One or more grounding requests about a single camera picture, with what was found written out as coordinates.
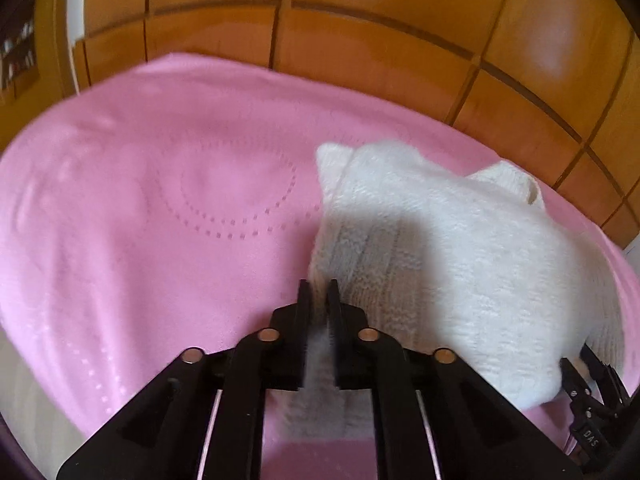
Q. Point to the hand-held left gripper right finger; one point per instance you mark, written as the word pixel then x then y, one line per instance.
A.
pixel 345 345

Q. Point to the white bed sheet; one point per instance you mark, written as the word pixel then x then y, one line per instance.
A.
pixel 30 400

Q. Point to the wooden glass-door cabinet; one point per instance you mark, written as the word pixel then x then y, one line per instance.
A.
pixel 47 50

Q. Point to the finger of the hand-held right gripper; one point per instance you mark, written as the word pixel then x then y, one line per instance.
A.
pixel 575 387
pixel 607 382

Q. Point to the white knit sweater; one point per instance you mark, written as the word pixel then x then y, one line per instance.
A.
pixel 450 260

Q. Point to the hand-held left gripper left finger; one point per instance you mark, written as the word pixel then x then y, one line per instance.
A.
pixel 295 345

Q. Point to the wooden wardrobe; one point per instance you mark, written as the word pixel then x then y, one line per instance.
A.
pixel 375 60

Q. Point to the pink blanket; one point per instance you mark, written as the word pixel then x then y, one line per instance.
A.
pixel 150 235

